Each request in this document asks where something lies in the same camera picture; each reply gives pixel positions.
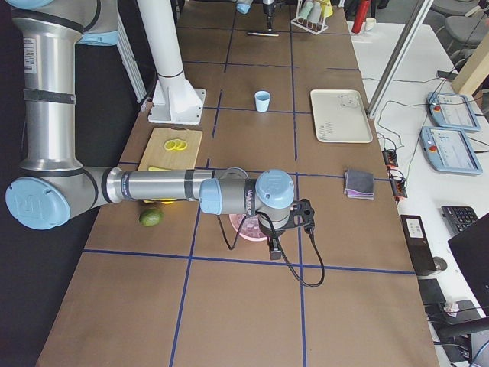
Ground lower blue teach pendant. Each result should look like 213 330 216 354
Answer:
420 126 483 175

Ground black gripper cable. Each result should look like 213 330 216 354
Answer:
215 213 326 287

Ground yellow lemon slices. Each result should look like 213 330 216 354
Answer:
164 138 188 151

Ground small white cup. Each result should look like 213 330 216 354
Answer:
364 17 377 32

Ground blue teach pendant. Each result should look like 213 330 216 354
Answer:
426 92 481 132
420 126 483 175

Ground computer mouse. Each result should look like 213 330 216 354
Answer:
432 256 448 272

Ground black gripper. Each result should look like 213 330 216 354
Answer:
263 0 276 31
258 216 287 261

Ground white wire cup rack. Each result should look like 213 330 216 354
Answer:
290 1 329 35

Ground aluminium frame post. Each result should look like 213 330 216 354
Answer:
367 0 433 119

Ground grey and purple folded cloth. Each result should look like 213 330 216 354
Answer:
344 169 374 200

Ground light blue plastic cup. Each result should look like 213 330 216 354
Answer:
254 90 271 112

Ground wooden cutting board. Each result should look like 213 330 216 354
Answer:
138 128 202 171

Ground red bottle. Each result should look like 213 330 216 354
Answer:
351 0 371 34

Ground black keyboard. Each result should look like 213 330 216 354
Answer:
441 206 478 235

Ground black box with label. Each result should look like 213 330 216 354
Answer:
400 215 436 276

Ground pink bowl of ice cubes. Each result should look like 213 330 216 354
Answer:
228 214 267 242

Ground cream bear serving tray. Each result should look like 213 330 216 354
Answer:
309 89 373 144

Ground black laptop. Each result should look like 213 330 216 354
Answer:
449 214 488 307

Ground mint green plastic cup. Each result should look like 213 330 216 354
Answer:
297 0 313 19

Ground yellow plastic knife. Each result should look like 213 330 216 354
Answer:
147 166 168 171

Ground white pillar with base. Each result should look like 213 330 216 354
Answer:
138 0 206 125

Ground upper blue teach pendant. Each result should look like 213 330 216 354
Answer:
426 92 481 132

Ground yellow plastic cup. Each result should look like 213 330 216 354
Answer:
319 0 334 18

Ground grey plastic cup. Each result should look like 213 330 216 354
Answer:
307 2 322 24

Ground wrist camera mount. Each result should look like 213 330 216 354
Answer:
283 199 315 235

